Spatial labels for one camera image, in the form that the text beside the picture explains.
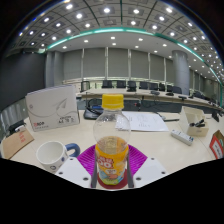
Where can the black desk console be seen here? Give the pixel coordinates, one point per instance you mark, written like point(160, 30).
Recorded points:
point(91, 113)

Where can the white power strip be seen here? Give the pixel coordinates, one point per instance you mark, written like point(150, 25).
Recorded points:
point(182, 137)

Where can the large white printed cardboard box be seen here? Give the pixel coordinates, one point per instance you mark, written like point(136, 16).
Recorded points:
point(52, 107)

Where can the small open white box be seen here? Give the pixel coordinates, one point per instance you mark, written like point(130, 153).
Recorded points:
point(194, 121)

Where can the row of black office chairs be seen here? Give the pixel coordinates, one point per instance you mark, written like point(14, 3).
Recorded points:
point(133, 84)

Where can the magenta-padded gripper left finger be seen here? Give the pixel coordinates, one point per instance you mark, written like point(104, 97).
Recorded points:
point(80, 168)

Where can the white paper sheets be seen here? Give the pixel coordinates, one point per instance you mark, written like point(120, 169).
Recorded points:
point(146, 121)

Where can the open red-trimmed cardboard box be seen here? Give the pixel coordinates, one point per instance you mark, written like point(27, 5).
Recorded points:
point(217, 145)

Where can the round ceiling lights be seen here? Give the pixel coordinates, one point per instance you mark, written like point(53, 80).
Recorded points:
point(106, 20)

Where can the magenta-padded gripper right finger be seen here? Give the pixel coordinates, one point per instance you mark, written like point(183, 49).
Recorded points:
point(144, 168)

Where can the yellow-capped clear drink bottle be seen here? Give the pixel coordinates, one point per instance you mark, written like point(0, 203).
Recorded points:
point(112, 140)

